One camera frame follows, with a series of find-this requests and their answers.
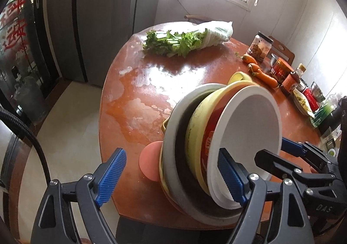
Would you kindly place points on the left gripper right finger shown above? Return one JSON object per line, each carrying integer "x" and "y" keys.
{"x": 288, "y": 221}

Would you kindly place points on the orange plastic plate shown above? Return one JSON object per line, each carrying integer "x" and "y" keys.
{"x": 150, "y": 164}

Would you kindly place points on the middle carrot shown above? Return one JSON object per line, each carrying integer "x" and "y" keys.
{"x": 247, "y": 59}

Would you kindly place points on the wooden chair back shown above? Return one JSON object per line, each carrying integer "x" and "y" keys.
{"x": 280, "y": 50}

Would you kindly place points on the celery in plastic bag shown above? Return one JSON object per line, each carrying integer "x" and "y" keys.
{"x": 203, "y": 35}

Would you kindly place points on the steel cup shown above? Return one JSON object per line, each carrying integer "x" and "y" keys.
{"x": 273, "y": 59}

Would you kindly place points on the red tissue box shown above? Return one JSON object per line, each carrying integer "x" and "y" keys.
{"x": 312, "y": 101}

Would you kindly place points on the front carrot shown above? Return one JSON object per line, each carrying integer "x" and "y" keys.
{"x": 258, "y": 73}

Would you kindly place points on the clear jar black lid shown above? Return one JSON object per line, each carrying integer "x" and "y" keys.
{"x": 260, "y": 47}

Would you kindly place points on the red sauce jar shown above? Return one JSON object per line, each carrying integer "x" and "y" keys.
{"x": 280, "y": 70}

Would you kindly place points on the large steel bowl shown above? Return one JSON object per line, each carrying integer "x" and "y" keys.
{"x": 183, "y": 186}

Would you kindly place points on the yellow shell-shaped plate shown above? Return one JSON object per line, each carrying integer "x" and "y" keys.
{"x": 162, "y": 151}

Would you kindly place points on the black thermos flask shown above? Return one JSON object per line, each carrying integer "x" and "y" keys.
{"x": 333, "y": 120}

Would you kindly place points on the yellow enamel bowl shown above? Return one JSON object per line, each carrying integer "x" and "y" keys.
{"x": 203, "y": 123}

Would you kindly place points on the instant noodle paper bowl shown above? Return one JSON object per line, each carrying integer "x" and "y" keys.
{"x": 249, "y": 123}

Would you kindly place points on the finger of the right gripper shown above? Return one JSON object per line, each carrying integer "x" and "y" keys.
{"x": 279, "y": 167}
{"x": 301, "y": 148}

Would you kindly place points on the brown sauce bottle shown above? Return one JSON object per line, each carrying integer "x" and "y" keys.
{"x": 292, "y": 80}

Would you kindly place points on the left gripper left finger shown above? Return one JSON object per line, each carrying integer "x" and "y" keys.
{"x": 54, "y": 222}

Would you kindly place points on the green drink bottle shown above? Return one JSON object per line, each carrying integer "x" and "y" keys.
{"x": 329, "y": 104}

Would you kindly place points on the carrot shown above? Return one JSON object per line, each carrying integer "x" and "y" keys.
{"x": 247, "y": 59}
{"x": 258, "y": 73}

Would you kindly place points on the white dish with food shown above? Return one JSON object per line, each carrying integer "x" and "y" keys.
{"x": 302, "y": 103}

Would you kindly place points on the dark refrigerator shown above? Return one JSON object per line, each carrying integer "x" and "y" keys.
{"x": 86, "y": 35}

